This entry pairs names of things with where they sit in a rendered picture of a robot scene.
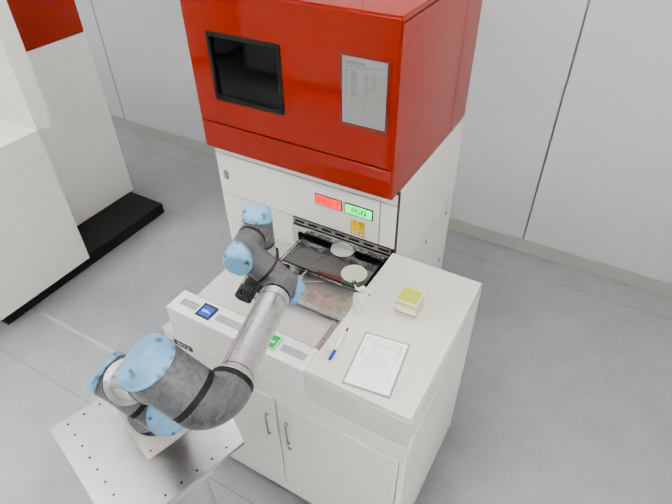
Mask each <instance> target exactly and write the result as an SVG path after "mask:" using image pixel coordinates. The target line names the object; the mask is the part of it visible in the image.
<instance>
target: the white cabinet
mask: <svg viewBox="0 0 672 504"><path fill-rule="evenodd" d="M475 315H476V313H475ZM475 315H474V317H473V319H472V321H471V323H470V325H469V327H468V329H467V331H466V333H465V335H464V337H463V339H462V341H461V343H460V345H459V347H458V349H457V351H456V353H455V355H454V357H453V359H452V361H451V363H450V365H449V368H448V370H447V371H446V373H445V375H444V377H443V379H442V381H441V383H440V385H439V387H438V389H437V391H436V393H435V395H434V397H433V399H432V401H431V403H430V405H429V407H428V409H427V411H426V413H425V415H424V417H423V419H422V421H421V423H420V425H419V427H418V429H417V431H416V433H415V435H414V437H413V440H412V442H411V443H410V445H409V447H408V448H406V447H404V446H402V445H400V444H398V443H396V442H394V441H392V440H390V439H388V438H386V437H384V436H382V435H380V434H378V433H376V432H373V431H371V430H369V429H367V428H365V427H363V426H361V425H359V424H357V423H355V422H353V421H351V420H349V419H347V418H345V417H343V416H341V415H339V414H337V413H335V412H333V411H331V410H329V409H327V408H325V407H323V406H321V405H319V404H317V403H315V402H313V401H311V400H309V399H307V398H306V399H304V398H302V397H300V396H297V395H295V394H293V393H291V392H289V391H287V390H285V389H283V388H281V387H279V386H277V385H275V384H273V383H271V382H269V381H267V380H265V379H263V378H261V377H259V376H257V375H255V376H254V378H253V382H254V390H253V392H252V394H251V396H250V398H249V400H248V402H247V404H246V405H245V406H244V408H243V409H242V410H241V411H240V412H239V413H238V414H237V415H236V416H235V417H233V419H234V421H235V423H236V425H237V428H238V430H239V432H240V434H241V436H242V438H243V440H244V443H245V444H244V445H243V446H241V447H240V448H239V449H238V450H236V451H235V452H234V453H233V454H231V455H230V456H231V457H233V458H234V459H236V460H238V461H239V462H241V463H243V464H245V465H246V466H248V467H250V468H251V469H253V470H255V471H257V472H258V473H260V474H262V475H264V476H265V477H267V478H269V479H270V480H272V481H274V482H276V483H277V484H279V485H281V486H282V487H284V488H286V489H288V490H289V491H291V492H293V493H294V494H296V495H298V496H300V497H301V498H303V499H305V500H306V501H308V502H310V503H312V504H414V503H415V501H416V499H417V497H418V494H419V492H420V490H421V488H422V485H423V483H424V481H425V479H426V477H427V474H428V472H429V470H430V468H431V466H432V463H433V461H434V459H435V457H436V454H437V452H438V450H439V448H440V446H441V443H442V441H443V439H444V437H445V435H446V432H447V430H448V428H449V426H450V424H451V419H452V415H453V410H454V406H455V402H456V397H457V393H458V389H459V385H460V380H461V376H462V372H463V367H464V363H465V359H466V354H467V350H468V346H469V341H470V337H471V333H472V328H473V324H474V321H475ZM163 330H164V329H163ZM164 333H165V336H166V337H168V338H170V339H171V340H172V341H173V342H174V343H175V344H176V345H177V346H179V347H180V348H182V349H183V350H184V351H186V352H187V353H188V354H190V355H191V356H193V357H194V358H195V359H197V360H198V361H200V362H201V363H202V364H204V365H205V366H206V367H208V368H209V369H210V370H213V368H214V367H216V366H218V365H221V364H222V362H223V360H224V359H223V358H221V357H219V356H217V355H215V354H213V353H211V352H209V351H207V350H205V349H203V348H201V347H199V346H197V345H195V344H193V343H191V342H189V341H187V340H185V339H183V338H181V337H179V336H176V335H174V334H172V333H170V332H168V331H166V330H164Z"/></svg>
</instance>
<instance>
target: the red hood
mask: <svg viewBox="0 0 672 504"><path fill-rule="evenodd" d="M482 2H483V0H180V4H181V10H182V15H183V20H184V26H185V31H186V36H187V42H188V47H189V52H190V58H191V63H192V68H193V74H194V79H195V84H196V89H197V95H198V100H199V105H200V111H201V116H202V121H203V127H204V132H205V137H206V143H207V145H209V146H212V147H216V148H219V149H222V150H226V151H229V152H232V153H235V154H239V155H242V156H245V157H249V158H252V159H255V160H259V161H262V162H265V163H269V164H272V165H275V166H279V167H282V168H285V169H288V170H292V171H295V172H298V173H302V174H305V175H308V176H312V177H315V178H318V179H322V180H325V181H328V182H331V183H335V184H338V185H341V186H345V187H348V188H351V189H355V190H358V191H361V192H365V193H368V194H371V195H374V196H378V197H381V198H384V199H388V200H392V199H393V198H394V197H395V196H396V195H397V193H398V192H399V191H400V190H401V189H402V188H403V186H404V185H405V184H406V183H407V182H408V181H409V179H410V178H411V177H412V176H413V175H414V174H415V172H416V171H417V170H418V169H419V168H420V167H421V165H422V164H423V163H424V162H425V161H426V159H427V158H428V157H429V156H430V155H431V154H432V152H433V151H434V150H435V149H436V148H437V147H438V145H439V144H440V143H441V142H442V141H443V140H444V138H445V137H446V136H447V135H448V134H449V133H450V131H451V130H452V129H453V128H454V127H455V126H456V124H457V123H458V122H459V121H460V120H461V119H462V117H463V116H464V115H465V110H466V104H467V97H468V91H469V84H470V78H471V72H472V65H473V59H474V53H475V46H476V40H477V34H478V27H479V21H480V14H481V8H482Z"/></svg>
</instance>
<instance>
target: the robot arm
mask: <svg viewBox="0 0 672 504"><path fill-rule="evenodd" d="M242 221H243V225H242V226H241V228H240V229H239V231H238V233H237V235H236V236H235V238H234V239H233V240H232V242H231V243H230V244H229V245H228V247H227V250H226V252H225V253H224V255H223V259H222V261H223V265H224V267H225V268H226V269H227V270H228V271H229V272H230V273H232V274H233V273H234V274H236V275H237V276H243V275H245V277H244V279H243V281H242V282H241V284H240V286H239V287H238V289H237V291H236V293H235V297H236V298H237V299H238V300H240V301H243V302H245V303H247V304H250V303H251V302H252V300H253V298H254V299H255V303H254V304H253V306H252V308H251V310H250V312H249V314H248V316H247V317H246V319H245V321H244V323H243V325H242V327H241V328H240V330H239V332H238V334H237V336H236V338H235V340H234V341H233V343H232V345H231V347H230V349H229V351H228V352H227V354H226V356H225V358H224V360H223V362H222V364H221V365H218V366H216V367H214V368H213V370H210V369H209V368H208V367H206V366H205V365H204V364H202V363H201V362H200V361H198V360H197V359H195V358H194V357H193V356H191V355H190V354H188V353H187V352H186V351H184V350H183V349H182V348H180V347H179V346H177V345H176V344H175V343H174V342H173V341H172V340H171V339H170V338H168V337H165V336H163V335H161V334H160V333H151V334H149V335H147V336H145V337H144V338H143V339H142V340H141V341H139V342H138V343H137V344H136V345H135V346H134V347H133V348H132V349H131V350H130V352H129V353H128V354H127V355H125V354H124V353H121V352H119V351H115V352H113V353H112V354H111V355H110V356H109V358H108V359H107V360H106V361H105V362H104V364H103V365H102V366H101V367H100V369H99V370H98V371H97V372H96V374H95V375H94V377H93V378H92V379H91V381H90V382H89V384H88V389H89V390H90V391H91V392H93V394H94V395H95V396H98V397H100V398H101V399H103V400H104V401H106V402H108V403H109V404H111V405H112V406H114V407H115V408H117V409H118V410H120V411H121V412H123V413H124V414H126V415H127V419H128V422H129V424H130V425H131V427H132V428H133V429H134V430H135V431H136V432H138V433H140V434H142V435H145V436H162V437H167V436H172V435H175V434H177V433H179V432H181V431H182V430H183V429H184V428H187V429H190V430H208V429H212V428H216V427H218V426H220V425H222V424H224V423H226V422H228V421H229V420H231V419H232V418H233V417H235V416H236V415H237V414H238V413H239V412H240V411H241V410H242V409H243V408H244V406H245V405H246V404H247V402H248V400H249V398H250V396H251V394H252V392H253V390H254V382H253V378H254V376H255V374H256V372H257V370H258V368H259V365H260V363H261V361H262V359H263V357H264V355H265V353H266V350H267V348H268V346H269V344H270V342H271V340H272V338H273V335H274V333H275V331H276V329H277V327H278V325H279V323H280V320H281V318H282V316H283V314H284V312H285V310H286V308H287V306H292V305H294V304H295V303H297V302H298V301H299V299H300V298H301V297H302V295H303V294H304V292H305V290H306V284H305V283H304V282H303V281H302V280H301V279H300V278H299V277H298V275H297V274H295V273H293V272H292V271H291V270H289V269H288V268H287V267H286V266H285V265H283V264H282V263H281V262H280V259H279V249H278V248H277V247H275V240H274V231H273V219H272V215H271V210H270V209H269V207H267V206H266V205H263V204H252V205H249V206H247V207H246V208H244V210H243V212H242Z"/></svg>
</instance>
